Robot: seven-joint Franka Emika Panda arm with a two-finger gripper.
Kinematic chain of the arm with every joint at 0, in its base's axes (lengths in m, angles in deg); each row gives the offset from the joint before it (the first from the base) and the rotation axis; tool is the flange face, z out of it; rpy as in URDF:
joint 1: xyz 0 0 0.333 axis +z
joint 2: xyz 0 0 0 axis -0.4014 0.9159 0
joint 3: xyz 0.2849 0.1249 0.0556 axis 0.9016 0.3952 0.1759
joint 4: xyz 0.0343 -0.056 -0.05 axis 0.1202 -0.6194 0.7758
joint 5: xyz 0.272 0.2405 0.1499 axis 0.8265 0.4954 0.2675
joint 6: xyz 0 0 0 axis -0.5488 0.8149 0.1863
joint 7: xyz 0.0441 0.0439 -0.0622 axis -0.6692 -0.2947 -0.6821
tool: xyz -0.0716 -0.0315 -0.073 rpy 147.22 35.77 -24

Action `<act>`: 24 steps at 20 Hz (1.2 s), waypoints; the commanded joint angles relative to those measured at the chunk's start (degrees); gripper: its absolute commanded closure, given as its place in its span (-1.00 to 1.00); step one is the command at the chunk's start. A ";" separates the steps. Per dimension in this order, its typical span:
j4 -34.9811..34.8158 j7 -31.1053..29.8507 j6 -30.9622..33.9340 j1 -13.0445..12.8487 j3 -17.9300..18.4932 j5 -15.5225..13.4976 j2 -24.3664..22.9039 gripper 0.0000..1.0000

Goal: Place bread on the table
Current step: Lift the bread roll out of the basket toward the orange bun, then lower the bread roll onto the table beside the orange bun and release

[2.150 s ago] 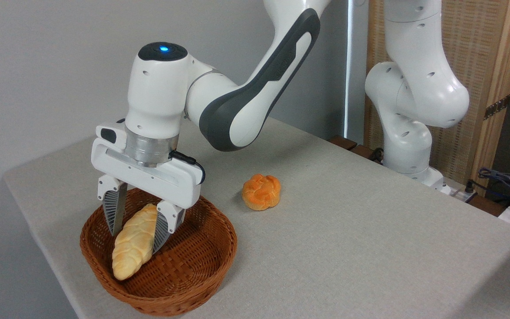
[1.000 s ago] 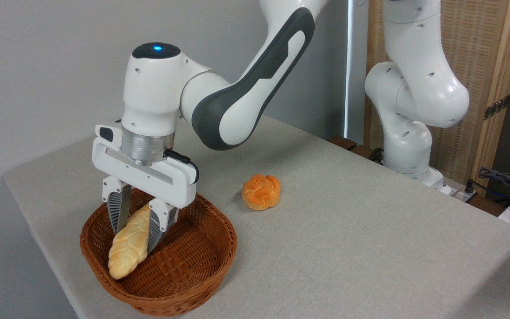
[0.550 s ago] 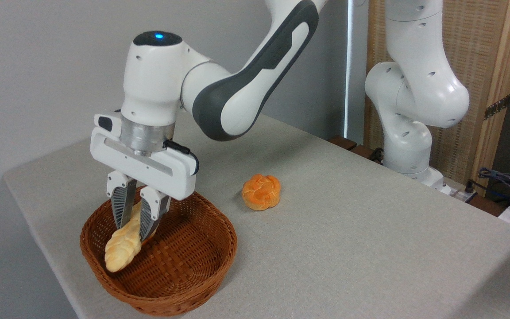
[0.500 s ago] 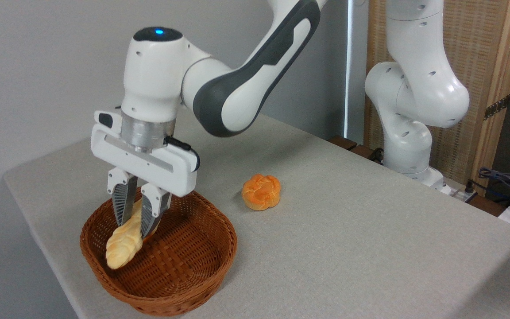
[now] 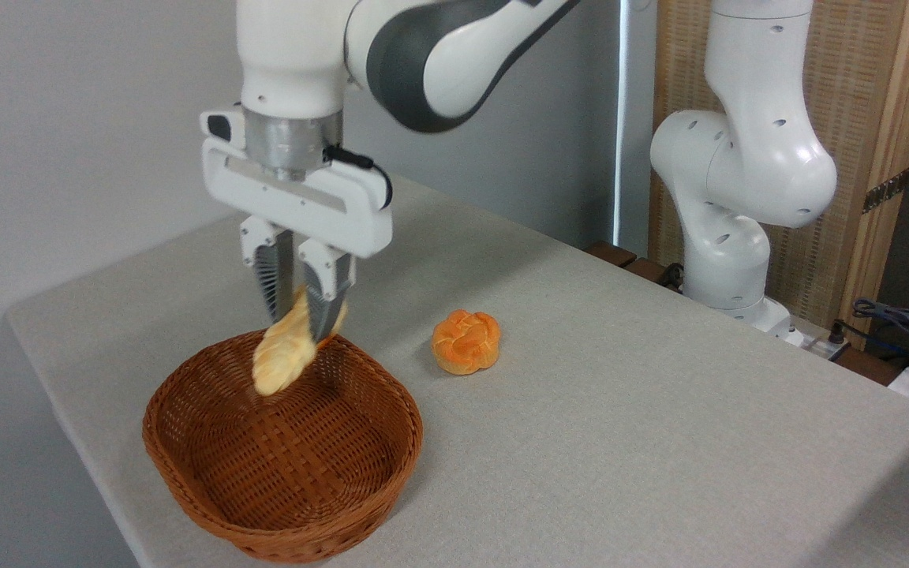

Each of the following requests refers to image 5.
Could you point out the wooden rattan screen panel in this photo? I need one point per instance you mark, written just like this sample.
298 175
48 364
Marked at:
865 87

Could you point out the brown wicker basket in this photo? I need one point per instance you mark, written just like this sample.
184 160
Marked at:
328 465

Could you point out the grey tablecloth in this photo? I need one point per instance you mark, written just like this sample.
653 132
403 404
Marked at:
620 410

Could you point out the round orange braided bun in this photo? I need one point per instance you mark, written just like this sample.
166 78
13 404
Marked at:
465 342

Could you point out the long braided bread loaf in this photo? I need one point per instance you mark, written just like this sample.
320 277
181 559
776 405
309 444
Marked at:
285 355

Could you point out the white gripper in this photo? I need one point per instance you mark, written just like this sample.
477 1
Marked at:
304 209

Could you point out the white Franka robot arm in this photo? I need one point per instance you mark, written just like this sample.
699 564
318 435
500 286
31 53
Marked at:
746 158

